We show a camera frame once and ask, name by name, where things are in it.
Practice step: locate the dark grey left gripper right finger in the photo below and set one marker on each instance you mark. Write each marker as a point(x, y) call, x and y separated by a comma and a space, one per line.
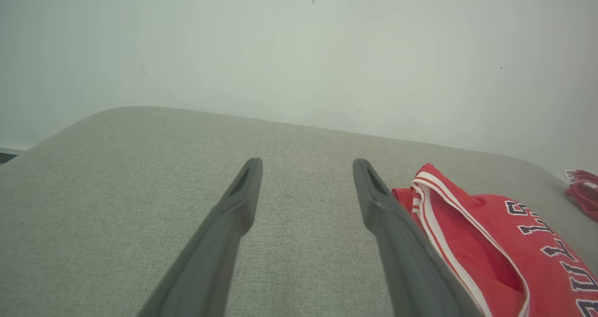
point(411, 261)

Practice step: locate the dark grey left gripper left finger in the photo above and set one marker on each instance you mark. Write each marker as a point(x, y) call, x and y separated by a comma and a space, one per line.
point(210, 256)

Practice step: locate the red jersey with navy lettering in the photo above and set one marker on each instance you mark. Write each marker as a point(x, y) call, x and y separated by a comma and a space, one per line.
point(490, 261)

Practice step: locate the red garment with white hem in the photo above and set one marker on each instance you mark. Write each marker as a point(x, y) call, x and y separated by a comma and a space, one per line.
point(584, 195)

